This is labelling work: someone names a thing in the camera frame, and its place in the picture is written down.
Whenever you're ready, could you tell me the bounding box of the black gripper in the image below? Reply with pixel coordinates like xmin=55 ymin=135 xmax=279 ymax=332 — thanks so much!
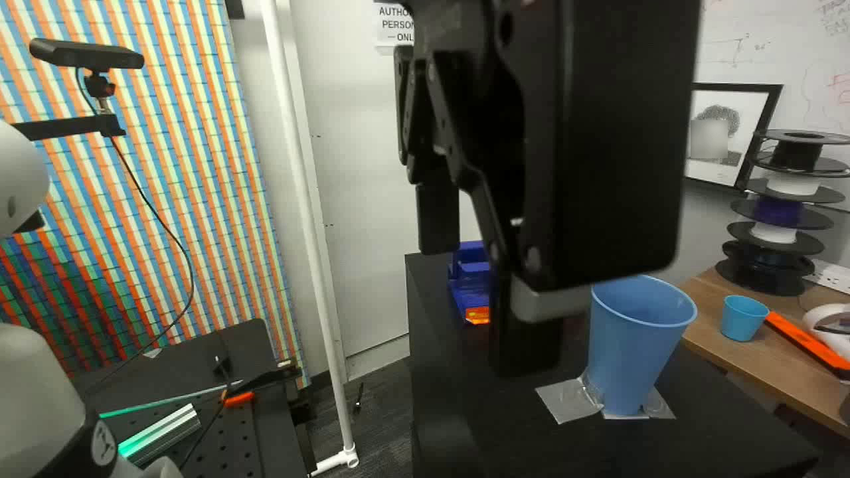
xmin=395 ymin=0 xmax=703 ymax=297

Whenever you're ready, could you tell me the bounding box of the big blue plastic cup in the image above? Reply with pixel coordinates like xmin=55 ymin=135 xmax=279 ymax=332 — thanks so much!
xmin=582 ymin=274 xmax=700 ymax=420

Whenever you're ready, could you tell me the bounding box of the small blue cup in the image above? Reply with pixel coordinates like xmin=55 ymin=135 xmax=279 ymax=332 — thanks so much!
xmin=716 ymin=293 xmax=773 ymax=344

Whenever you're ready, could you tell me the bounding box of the blue plastic bin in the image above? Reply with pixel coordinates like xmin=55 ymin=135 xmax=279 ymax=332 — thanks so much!
xmin=445 ymin=237 xmax=497 ymax=328

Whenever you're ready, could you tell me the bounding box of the wooden desk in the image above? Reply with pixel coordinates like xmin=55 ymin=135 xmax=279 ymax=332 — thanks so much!
xmin=678 ymin=265 xmax=850 ymax=437

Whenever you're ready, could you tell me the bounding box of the white filament spool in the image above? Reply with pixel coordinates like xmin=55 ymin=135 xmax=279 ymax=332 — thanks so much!
xmin=743 ymin=170 xmax=850 ymax=206
xmin=724 ymin=221 xmax=829 ymax=258

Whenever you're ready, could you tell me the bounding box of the orange spirit level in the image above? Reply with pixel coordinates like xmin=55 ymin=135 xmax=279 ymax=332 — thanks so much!
xmin=761 ymin=309 xmax=850 ymax=375

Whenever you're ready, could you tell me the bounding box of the blue filament spool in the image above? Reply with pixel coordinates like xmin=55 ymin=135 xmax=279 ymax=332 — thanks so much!
xmin=727 ymin=194 xmax=836 ymax=232

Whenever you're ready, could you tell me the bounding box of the framed portrait photo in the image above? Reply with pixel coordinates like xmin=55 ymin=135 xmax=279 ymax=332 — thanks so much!
xmin=682 ymin=83 xmax=787 ymax=194

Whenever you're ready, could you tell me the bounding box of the black perforated breadboard table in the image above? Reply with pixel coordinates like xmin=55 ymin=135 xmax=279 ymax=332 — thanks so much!
xmin=72 ymin=317 xmax=310 ymax=478

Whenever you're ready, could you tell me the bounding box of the white tape roll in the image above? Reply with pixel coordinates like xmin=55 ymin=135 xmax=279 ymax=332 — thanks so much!
xmin=798 ymin=299 xmax=850 ymax=358

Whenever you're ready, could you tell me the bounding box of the white power strip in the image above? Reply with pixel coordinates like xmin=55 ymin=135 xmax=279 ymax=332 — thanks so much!
xmin=809 ymin=258 xmax=850 ymax=297

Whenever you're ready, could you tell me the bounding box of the black empty filament spool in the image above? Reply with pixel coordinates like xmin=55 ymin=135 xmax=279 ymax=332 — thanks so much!
xmin=759 ymin=124 xmax=850 ymax=178

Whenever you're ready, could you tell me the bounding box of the metal bar with green glow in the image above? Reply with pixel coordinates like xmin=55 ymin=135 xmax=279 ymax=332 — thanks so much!
xmin=93 ymin=382 xmax=230 ymax=465

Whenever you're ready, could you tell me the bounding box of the whiteboard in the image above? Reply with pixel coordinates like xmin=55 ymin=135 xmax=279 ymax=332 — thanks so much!
xmin=690 ymin=0 xmax=850 ymax=144

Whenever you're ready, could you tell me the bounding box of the white frame pole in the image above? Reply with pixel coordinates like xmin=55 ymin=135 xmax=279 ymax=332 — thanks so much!
xmin=257 ymin=0 xmax=363 ymax=476

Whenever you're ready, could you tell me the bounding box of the white paper wall sign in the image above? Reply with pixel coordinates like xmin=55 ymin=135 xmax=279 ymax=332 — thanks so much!
xmin=372 ymin=0 xmax=417 ymax=48

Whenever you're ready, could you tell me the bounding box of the colourful striped wall panel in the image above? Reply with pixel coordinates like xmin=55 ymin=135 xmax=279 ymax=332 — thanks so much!
xmin=0 ymin=0 xmax=303 ymax=375

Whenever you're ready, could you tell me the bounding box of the orange handled tool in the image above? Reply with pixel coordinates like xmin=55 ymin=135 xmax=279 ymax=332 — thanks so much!
xmin=218 ymin=388 xmax=261 ymax=412

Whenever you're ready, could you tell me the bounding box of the black camera cable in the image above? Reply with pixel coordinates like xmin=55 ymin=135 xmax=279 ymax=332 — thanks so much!
xmin=80 ymin=71 xmax=198 ymax=351

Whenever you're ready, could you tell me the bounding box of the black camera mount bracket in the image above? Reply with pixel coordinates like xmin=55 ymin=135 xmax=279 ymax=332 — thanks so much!
xmin=10 ymin=112 xmax=126 ymax=144

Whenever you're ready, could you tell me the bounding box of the black stereo camera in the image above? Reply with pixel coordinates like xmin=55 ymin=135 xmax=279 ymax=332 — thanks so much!
xmin=26 ymin=35 xmax=145 ymax=74

